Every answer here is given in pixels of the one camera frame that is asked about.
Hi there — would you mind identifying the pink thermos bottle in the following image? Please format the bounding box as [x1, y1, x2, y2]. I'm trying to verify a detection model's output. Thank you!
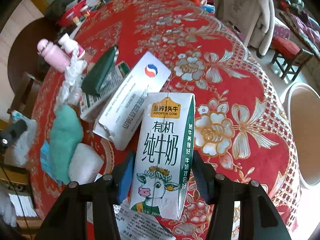
[37, 38, 70, 73]

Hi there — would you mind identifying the dark green pouch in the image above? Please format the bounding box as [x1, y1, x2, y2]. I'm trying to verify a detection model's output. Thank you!
[81, 45, 119, 96]

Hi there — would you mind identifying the milk carton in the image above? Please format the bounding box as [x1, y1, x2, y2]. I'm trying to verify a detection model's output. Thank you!
[129, 93, 195, 220]

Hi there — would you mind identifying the dark wooden chair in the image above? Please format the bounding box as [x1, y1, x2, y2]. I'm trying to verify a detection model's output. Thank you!
[7, 72, 42, 119]

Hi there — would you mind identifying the white cardboard box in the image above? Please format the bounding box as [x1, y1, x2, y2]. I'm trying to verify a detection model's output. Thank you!
[93, 51, 171, 151]

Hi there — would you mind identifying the printed white paper packet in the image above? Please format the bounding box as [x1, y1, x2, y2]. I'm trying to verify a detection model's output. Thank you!
[113, 204, 176, 240]

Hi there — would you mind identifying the beige trash bin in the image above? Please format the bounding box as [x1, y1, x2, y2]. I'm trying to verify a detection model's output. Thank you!
[283, 82, 319, 189]

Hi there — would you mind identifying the white tissue pack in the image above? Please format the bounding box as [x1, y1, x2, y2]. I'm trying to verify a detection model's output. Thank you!
[68, 143, 104, 185]

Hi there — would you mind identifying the chair with white coat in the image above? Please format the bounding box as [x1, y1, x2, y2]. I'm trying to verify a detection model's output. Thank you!
[214, 0, 275, 57]

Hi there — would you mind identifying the small white pill bottle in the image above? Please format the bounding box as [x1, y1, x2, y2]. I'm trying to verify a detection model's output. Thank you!
[58, 33, 85, 59]

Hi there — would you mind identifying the teal green cloth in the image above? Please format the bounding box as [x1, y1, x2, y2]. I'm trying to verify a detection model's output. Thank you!
[49, 105, 84, 184]

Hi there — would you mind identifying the red floral tablecloth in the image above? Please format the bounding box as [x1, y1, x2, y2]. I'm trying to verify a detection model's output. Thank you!
[28, 0, 300, 239]

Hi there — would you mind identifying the white plastic bag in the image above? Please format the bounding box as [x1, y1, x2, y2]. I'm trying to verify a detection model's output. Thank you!
[54, 50, 87, 111]

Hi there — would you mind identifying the small stool red cushion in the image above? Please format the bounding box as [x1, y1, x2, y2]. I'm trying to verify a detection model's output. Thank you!
[271, 37, 313, 81]

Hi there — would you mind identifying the blue tissue pack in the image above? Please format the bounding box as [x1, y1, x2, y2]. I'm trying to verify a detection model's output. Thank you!
[40, 140, 62, 186]

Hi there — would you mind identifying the red plastic basin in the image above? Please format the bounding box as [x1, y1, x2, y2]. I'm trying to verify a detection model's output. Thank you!
[56, 0, 86, 27]

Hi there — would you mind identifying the round dark wooden tabletop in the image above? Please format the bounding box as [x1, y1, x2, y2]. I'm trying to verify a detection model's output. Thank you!
[8, 17, 58, 93]

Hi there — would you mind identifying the green white medicine box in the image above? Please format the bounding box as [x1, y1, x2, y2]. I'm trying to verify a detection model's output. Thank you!
[80, 61, 130, 123]

